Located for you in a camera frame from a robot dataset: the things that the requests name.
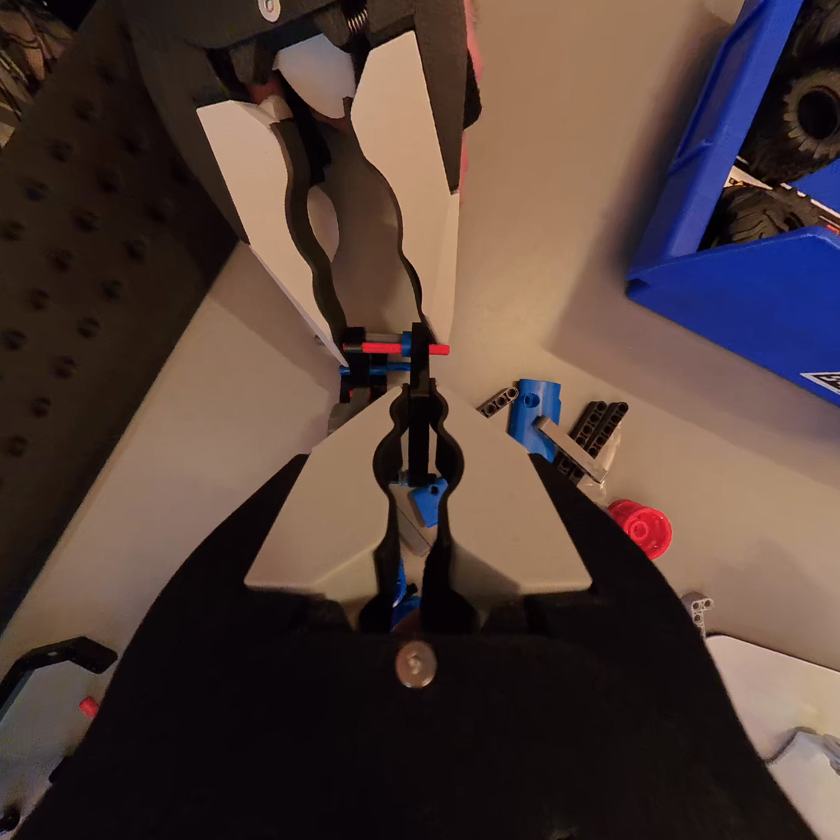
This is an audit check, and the blue plastic bin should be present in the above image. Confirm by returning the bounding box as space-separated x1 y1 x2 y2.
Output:
625 0 840 409

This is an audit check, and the short black toy beam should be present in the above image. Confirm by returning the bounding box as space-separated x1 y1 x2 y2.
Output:
476 386 521 420

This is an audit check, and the grey toy motor assembly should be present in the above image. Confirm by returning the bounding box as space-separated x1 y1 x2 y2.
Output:
327 327 413 435

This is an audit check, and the black angled long toy beam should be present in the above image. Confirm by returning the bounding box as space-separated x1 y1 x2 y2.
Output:
0 635 120 724

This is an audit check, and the blue toy wheel rim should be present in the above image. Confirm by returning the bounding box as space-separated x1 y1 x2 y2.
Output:
392 563 422 632

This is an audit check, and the red toy wheel rim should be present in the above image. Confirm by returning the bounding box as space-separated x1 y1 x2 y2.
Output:
605 497 675 562

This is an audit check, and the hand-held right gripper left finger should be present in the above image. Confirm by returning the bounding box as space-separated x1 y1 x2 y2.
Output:
244 387 411 634

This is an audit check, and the grey desk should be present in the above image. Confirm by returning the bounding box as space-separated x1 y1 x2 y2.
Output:
0 0 840 840

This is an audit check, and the red toy axle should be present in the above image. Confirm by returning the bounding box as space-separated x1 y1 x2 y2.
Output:
343 342 452 357

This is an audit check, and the white stand base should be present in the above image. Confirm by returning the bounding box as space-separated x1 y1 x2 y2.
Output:
704 632 840 824

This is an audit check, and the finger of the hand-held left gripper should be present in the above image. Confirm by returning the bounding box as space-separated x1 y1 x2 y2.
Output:
350 28 462 343
196 97 352 368

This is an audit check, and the grey toy beam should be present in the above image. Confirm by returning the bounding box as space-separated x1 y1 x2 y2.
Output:
532 413 609 484

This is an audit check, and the blue flat toy panel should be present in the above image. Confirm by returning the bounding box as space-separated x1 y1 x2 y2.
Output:
409 476 452 530

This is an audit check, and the blue curved toy panel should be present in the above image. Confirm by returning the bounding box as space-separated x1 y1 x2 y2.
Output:
505 377 564 465

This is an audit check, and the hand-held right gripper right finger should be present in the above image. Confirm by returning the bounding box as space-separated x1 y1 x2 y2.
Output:
422 387 595 634

